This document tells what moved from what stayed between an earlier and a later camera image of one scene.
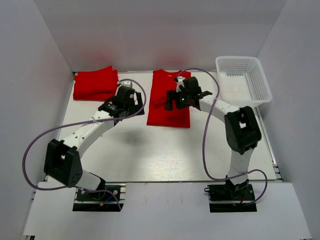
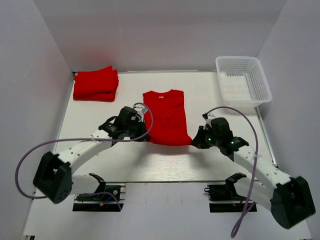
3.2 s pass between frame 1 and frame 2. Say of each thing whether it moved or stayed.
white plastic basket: stayed
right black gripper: moved
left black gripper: moved
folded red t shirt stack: stayed
